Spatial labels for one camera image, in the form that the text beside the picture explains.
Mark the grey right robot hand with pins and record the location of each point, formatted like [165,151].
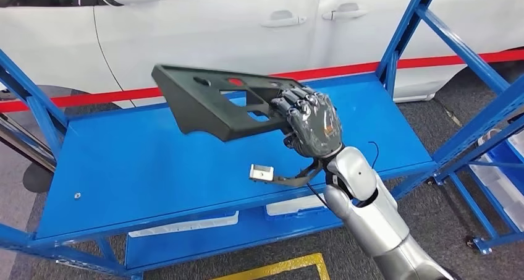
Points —
[315,126]

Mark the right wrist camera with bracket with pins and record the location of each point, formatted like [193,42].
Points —
[262,173]

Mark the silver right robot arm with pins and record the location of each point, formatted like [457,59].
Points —
[376,221]

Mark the blue plastic bin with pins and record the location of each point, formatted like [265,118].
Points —
[513,167]

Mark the yellow floor tape square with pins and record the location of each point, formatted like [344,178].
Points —
[286,263]

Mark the red barrier belt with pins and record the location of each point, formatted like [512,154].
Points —
[102,97]

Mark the blue metal shelf rack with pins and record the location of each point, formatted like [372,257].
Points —
[163,180]

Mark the chrome stanchion post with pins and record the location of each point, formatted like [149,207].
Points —
[24,145]

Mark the blue wheeled shelf rack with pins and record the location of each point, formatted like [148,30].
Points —
[479,152]

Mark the black plastic panel part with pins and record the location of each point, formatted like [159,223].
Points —
[192,102]

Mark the white car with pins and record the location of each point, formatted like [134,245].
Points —
[204,36]

